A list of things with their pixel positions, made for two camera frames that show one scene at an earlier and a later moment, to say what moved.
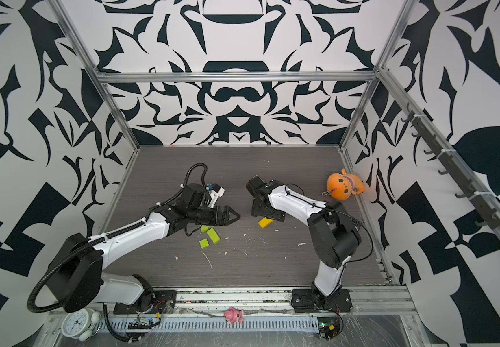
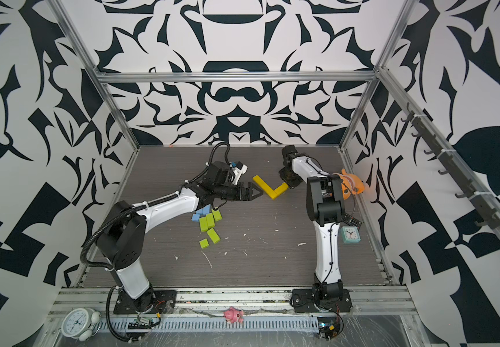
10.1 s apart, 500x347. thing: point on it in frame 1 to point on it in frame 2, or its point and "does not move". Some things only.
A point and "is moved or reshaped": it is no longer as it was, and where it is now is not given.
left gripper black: x=225 y=220 to x=248 y=191
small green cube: x=204 y=243 does not move
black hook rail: x=492 y=219 does not move
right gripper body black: x=256 y=210 to x=287 y=177
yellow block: x=265 y=222 is moved or reshaped
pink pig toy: x=233 y=315 does not move
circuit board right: x=329 y=327 does not move
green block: x=213 y=235 does not move
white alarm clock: x=78 y=324 does not move
